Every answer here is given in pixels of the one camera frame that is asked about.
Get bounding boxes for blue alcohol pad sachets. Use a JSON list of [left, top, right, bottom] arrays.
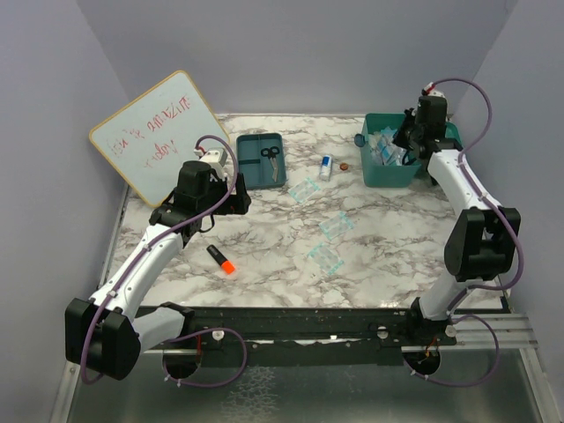
[[375, 127, 406, 166]]

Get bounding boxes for teal divided tray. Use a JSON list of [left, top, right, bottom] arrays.
[[236, 133, 287, 189]]

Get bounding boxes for black handled scissors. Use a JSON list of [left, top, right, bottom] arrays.
[[261, 145, 280, 182]]

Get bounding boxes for teal plaster sheet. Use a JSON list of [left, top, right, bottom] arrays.
[[307, 242, 344, 276], [319, 211, 353, 241], [288, 177, 320, 204]]

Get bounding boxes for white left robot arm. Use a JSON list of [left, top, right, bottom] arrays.
[[64, 160, 251, 384]]

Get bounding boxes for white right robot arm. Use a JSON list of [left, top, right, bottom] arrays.
[[394, 93, 521, 345]]

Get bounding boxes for teal medicine kit box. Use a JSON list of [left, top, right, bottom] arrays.
[[354, 113, 471, 189]]

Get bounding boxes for yellow framed whiteboard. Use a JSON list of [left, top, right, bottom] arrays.
[[89, 70, 229, 207]]

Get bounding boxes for black orange highlighter marker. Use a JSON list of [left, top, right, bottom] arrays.
[[206, 245, 235, 275]]

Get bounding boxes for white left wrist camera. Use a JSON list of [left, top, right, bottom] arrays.
[[194, 146, 227, 180]]

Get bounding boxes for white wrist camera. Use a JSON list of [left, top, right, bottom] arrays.
[[194, 146, 227, 180], [421, 82, 446, 99]]

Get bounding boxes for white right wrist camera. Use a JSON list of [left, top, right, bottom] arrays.
[[421, 82, 446, 99]]

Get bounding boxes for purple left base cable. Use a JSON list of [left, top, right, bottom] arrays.
[[161, 328, 249, 389]]

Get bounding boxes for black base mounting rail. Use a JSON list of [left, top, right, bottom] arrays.
[[187, 307, 456, 367]]

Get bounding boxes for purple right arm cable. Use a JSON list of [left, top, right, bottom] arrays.
[[431, 78, 525, 318]]

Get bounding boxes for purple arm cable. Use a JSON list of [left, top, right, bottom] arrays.
[[431, 78, 525, 318], [78, 134, 240, 385]]

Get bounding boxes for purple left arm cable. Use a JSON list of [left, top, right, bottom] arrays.
[[78, 134, 240, 385]]

